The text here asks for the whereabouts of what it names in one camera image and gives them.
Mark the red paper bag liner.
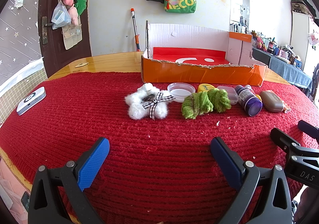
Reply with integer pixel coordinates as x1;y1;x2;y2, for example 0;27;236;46
153;47;229;66

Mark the purple bottle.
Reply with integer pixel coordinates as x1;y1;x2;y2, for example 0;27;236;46
235;85;263;116

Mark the clear round plastic dish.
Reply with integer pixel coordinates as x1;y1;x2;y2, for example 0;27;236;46
167;82;195;103

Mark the orange grey mop handle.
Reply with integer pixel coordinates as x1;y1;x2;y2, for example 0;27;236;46
131;8;141;52

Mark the dark brown door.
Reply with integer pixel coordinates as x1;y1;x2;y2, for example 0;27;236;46
38;0;92;77

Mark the yellow capped small jar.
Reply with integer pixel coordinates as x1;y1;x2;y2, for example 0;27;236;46
197;84;215;92

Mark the red knitted table cloth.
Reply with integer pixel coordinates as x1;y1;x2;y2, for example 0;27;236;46
1;72;318;223

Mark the clear square plastic case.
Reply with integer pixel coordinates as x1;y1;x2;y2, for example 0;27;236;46
217;86;238;105

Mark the white power bank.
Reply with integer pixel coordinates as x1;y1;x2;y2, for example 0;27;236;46
16;86;46;115

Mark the pink plush toy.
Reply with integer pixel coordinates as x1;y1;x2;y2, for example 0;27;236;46
61;0;78;26

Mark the plastic bag on handle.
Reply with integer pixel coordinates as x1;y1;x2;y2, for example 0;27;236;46
51;1;71;30

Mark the orange cardboard box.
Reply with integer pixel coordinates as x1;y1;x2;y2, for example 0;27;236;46
141;22;268;86

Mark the white fluffy star hair clip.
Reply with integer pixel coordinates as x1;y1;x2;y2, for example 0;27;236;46
124;82;175;120

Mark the green fluffy scrunchie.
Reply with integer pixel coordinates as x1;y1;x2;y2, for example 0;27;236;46
208;88;231;113
181;92;214;119

